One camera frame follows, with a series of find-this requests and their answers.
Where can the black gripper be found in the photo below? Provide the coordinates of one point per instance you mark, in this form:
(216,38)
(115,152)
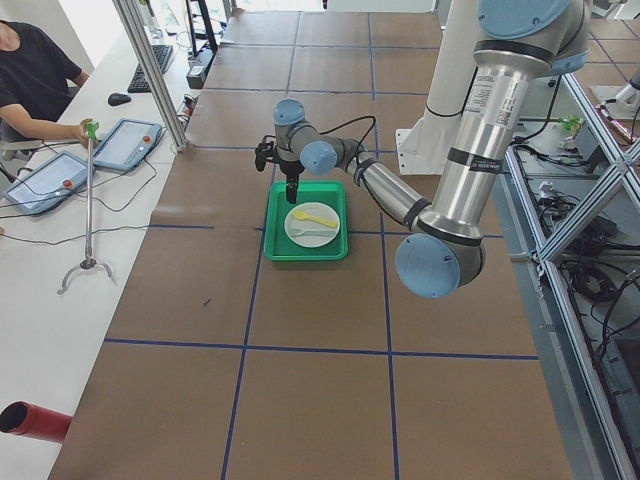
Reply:
(291,171)

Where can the yellow plastic spoon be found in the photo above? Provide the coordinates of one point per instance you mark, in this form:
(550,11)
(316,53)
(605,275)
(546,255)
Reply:
(305,216)

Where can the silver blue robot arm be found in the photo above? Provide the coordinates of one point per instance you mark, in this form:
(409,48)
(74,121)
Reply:
(512,43)

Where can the white round plate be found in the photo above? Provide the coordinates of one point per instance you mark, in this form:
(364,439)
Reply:
(317,209)

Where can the pale green plastic fork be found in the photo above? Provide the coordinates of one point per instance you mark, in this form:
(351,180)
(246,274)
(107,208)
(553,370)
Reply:
(297,232)

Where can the green plastic tray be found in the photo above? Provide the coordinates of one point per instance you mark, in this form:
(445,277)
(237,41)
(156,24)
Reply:
(278,247)

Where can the far blue teach pendant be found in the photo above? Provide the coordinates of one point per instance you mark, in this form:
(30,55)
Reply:
(127,144)

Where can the blue teach pendant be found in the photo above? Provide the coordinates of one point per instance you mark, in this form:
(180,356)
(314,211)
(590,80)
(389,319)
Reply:
(127,144)
(48,185)

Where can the black computer mouse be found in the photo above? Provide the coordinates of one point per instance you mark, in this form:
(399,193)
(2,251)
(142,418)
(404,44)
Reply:
(118,98)

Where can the silver reacher grabber tool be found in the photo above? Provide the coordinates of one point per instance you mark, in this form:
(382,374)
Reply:
(89,262)

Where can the near blue teach pendant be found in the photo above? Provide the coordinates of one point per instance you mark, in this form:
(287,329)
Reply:
(48,185)

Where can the person in black shirt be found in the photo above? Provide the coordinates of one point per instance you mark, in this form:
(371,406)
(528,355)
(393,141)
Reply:
(35,73)

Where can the red tube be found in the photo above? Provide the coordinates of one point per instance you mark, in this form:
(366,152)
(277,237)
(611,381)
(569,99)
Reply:
(32,421)

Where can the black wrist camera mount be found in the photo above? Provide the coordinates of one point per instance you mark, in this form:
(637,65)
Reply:
(264,154)

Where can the white pedestal base plate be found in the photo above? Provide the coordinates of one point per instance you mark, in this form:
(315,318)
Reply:
(422,149)

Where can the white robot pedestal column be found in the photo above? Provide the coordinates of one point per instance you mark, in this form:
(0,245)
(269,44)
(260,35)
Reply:
(455,66)

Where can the aluminium frame post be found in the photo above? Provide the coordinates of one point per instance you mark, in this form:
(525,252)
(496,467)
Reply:
(132,23)

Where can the aluminium side frame rail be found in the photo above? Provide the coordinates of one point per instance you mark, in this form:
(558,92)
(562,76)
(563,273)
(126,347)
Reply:
(618,175)

